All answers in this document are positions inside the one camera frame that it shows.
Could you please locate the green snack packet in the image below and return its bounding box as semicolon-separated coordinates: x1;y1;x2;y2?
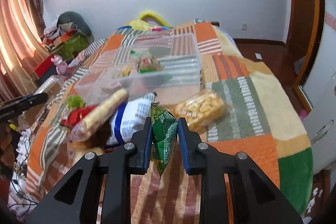
150;103;178;176

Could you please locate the yellow puffed snack bag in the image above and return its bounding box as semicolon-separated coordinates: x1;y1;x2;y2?
171;89;228;134

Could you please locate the long cracker roll pack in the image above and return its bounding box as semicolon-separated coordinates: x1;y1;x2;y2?
68;88;129;143

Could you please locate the white blue snack bag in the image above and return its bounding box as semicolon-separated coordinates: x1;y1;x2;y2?
106;92;156;147

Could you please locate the red snack packet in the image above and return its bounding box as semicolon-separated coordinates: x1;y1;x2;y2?
60;105;96;128

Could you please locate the clear plastic storage box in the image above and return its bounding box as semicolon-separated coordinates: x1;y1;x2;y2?
74;34;202;105

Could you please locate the brown snack bag green clip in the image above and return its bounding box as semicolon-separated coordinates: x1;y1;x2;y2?
130;49;163;74

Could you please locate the red box on nightstand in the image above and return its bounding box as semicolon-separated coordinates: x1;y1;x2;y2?
31;55;54;80

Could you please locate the orange striped curtain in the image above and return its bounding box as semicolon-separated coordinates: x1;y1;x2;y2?
1;0;49;102

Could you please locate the pink plush toy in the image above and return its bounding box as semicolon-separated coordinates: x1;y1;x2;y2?
51;55;68;75

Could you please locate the clutter pile with green bag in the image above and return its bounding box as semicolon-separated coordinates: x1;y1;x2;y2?
41;11;94;61

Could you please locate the brown wooden door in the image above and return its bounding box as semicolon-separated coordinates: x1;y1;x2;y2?
286;0;325;86

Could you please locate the white cabinet with handle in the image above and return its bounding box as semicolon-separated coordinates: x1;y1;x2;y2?
303;76;336;174

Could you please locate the wall power socket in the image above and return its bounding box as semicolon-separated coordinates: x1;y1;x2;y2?
241;24;247;31

